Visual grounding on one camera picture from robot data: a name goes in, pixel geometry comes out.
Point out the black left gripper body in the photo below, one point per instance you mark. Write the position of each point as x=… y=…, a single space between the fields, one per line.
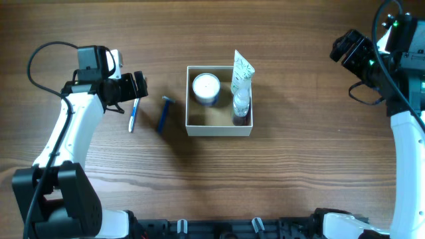
x=124 y=88

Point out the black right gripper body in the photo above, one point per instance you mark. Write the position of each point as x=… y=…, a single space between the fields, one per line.
x=360 y=60

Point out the blue white toothbrush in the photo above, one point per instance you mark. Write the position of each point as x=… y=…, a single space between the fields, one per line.
x=133 y=115

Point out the blue disposable razor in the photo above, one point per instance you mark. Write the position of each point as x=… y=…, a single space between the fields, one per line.
x=168 y=102

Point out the white lidded blue jar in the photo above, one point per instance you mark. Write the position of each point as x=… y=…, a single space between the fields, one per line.
x=206 y=87

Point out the white cream tube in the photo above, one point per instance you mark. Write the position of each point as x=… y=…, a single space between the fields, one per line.
x=242 y=73

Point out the clear bottle dark liquid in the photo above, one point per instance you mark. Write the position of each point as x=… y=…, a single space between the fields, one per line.
x=240 y=106

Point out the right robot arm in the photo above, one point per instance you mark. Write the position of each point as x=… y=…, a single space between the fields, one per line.
x=402 y=51

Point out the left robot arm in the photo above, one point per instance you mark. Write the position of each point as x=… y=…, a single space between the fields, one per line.
x=54 y=195

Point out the beige open cardboard box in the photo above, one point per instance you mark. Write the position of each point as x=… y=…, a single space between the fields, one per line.
x=213 y=120

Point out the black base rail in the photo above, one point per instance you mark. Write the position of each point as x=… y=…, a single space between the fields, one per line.
x=282 y=228

